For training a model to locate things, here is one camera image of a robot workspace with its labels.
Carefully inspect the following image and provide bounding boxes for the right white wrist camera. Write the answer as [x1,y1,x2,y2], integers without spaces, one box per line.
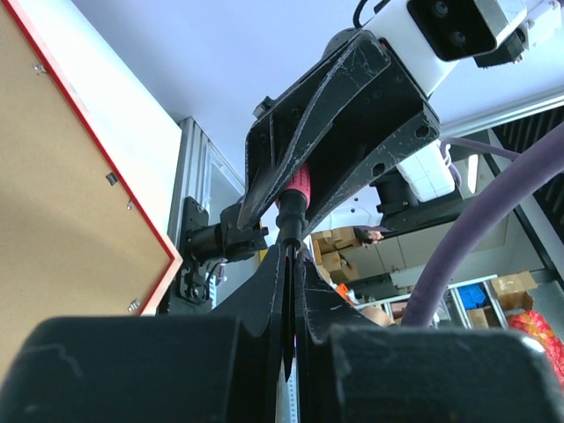
[352,1,563,97]

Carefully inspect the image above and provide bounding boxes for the brown frame backing board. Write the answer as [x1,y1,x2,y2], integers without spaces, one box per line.
[1,1,182,367]

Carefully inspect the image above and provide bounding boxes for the cardboard boxes on shelf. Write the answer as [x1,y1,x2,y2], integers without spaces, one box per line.
[311,226,361,284]

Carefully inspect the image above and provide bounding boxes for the blue storage bin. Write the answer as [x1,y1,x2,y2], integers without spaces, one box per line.
[457,284,488,310]

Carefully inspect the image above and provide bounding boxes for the red picture frame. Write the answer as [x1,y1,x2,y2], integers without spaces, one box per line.
[3,1,181,315]

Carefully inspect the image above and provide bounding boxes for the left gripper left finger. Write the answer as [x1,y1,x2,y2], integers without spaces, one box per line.
[1,246,285,422]

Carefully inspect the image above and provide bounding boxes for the red handled screwdriver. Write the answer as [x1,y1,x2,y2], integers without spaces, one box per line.
[276,164,311,382]

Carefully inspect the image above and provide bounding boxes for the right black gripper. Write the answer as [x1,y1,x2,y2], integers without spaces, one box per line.
[238,30,439,234]

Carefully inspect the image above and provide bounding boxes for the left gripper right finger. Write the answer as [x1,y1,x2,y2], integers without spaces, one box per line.
[294,255,563,422]

